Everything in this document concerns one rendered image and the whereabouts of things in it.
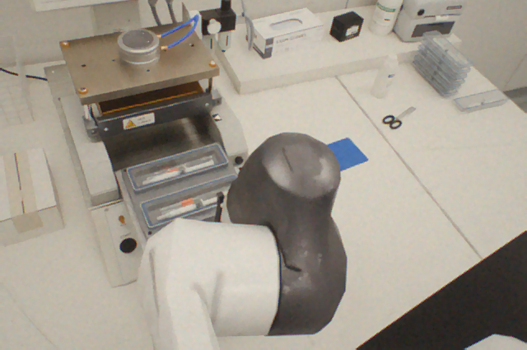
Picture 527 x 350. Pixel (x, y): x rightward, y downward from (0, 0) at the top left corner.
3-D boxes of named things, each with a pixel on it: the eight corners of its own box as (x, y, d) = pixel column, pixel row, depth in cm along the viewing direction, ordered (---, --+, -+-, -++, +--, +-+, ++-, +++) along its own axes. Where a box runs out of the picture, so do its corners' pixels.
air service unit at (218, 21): (184, 53, 118) (183, -1, 107) (237, 43, 123) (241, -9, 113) (192, 66, 115) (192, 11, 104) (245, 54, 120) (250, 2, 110)
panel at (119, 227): (122, 284, 98) (101, 207, 90) (251, 235, 109) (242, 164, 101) (123, 290, 96) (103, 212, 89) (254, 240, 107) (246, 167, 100)
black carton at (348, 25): (328, 34, 163) (333, 16, 158) (347, 27, 167) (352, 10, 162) (339, 43, 160) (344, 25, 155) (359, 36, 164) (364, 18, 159)
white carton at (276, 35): (244, 39, 156) (246, 20, 151) (301, 25, 165) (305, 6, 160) (263, 59, 149) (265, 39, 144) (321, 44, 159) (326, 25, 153)
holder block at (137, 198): (122, 177, 90) (120, 168, 88) (218, 149, 97) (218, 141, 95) (148, 246, 80) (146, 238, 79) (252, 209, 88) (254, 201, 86)
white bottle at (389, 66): (369, 95, 150) (383, 58, 139) (373, 86, 153) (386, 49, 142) (384, 100, 148) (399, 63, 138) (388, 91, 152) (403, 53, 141)
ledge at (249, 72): (209, 39, 162) (209, 28, 159) (409, 9, 189) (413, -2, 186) (240, 94, 144) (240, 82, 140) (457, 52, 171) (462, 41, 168)
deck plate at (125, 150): (44, 69, 116) (43, 66, 116) (179, 44, 129) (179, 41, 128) (88, 212, 90) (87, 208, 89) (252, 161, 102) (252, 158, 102)
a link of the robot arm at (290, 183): (223, 338, 45) (322, 338, 48) (257, 330, 34) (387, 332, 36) (226, 164, 53) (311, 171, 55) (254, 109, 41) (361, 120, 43)
